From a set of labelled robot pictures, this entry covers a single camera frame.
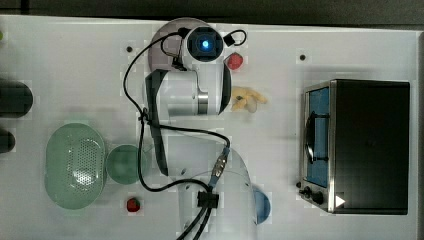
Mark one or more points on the grey round plate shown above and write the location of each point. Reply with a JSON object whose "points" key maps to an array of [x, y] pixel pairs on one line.
{"points": [[166, 46]]}

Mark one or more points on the blue bowl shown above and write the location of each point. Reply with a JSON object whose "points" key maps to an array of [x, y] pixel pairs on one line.
{"points": [[262, 205]]}

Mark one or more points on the pink plush strawberry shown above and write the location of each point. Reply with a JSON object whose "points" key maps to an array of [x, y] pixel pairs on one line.
{"points": [[234, 61]]}

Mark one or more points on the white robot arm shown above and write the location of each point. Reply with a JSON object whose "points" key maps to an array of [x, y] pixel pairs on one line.
{"points": [[215, 196]]}

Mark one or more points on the black toaster oven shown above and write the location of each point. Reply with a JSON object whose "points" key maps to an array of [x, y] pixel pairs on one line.
{"points": [[355, 146]]}

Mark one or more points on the black frying pan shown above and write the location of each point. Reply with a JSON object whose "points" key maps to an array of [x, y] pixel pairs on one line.
{"points": [[16, 99]]}

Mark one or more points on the small red strawberry toy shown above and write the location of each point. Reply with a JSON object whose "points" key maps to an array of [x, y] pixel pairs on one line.
{"points": [[133, 205]]}

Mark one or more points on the yellow plush peeled banana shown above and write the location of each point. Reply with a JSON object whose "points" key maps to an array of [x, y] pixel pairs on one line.
{"points": [[244, 98]]}

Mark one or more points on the black round pot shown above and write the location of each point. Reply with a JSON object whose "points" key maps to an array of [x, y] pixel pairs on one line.
{"points": [[7, 141]]}

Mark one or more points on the green cup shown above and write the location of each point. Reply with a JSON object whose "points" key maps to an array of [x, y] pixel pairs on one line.
{"points": [[122, 164]]}

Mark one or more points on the green perforated colander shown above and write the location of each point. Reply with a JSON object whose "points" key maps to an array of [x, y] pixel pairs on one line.
{"points": [[75, 166]]}

